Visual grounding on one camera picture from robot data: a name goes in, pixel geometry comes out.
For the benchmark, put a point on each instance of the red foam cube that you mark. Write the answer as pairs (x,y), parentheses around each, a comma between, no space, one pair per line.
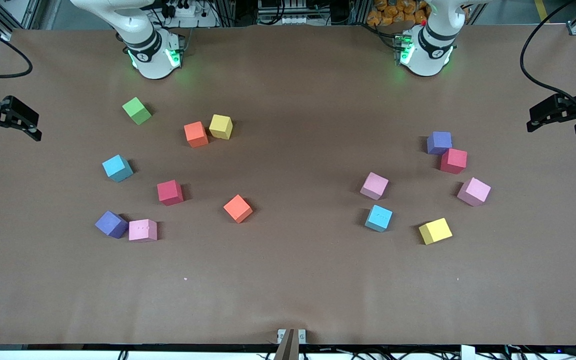
(453,161)
(170,192)

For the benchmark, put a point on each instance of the green foam cube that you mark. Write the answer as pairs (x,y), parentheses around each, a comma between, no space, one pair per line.
(137,111)

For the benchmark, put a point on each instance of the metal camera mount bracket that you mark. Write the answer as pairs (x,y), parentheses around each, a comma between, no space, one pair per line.
(291,337)

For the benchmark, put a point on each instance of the blue foam cube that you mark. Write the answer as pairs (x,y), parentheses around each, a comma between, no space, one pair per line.
(378,218)
(117,168)

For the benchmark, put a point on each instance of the purple foam cube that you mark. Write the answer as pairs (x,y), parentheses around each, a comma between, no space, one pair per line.
(111,224)
(439,143)

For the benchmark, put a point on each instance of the grey electronics box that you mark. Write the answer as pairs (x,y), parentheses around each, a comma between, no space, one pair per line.
(283,15)

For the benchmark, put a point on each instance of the orange foam cube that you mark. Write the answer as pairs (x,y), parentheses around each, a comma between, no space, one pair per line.
(238,208)
(196,134)

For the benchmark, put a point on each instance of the orange mesh bag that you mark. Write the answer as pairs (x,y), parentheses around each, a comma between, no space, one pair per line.
(393,14)

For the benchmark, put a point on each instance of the brown paper table cover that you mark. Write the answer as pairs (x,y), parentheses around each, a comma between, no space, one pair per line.
(288,275)

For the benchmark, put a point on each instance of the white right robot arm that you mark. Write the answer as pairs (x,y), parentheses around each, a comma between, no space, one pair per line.
(153,55)

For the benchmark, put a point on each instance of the yellow foam cube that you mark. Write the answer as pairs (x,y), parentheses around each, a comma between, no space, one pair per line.
(435,231)
(221,126)

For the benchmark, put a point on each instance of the white power strip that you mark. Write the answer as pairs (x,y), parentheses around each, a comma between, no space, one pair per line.
(183,10)

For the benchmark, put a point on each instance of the pink foam cube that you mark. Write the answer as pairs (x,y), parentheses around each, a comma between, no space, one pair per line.
(143,230)
(374,186)
(474,191)

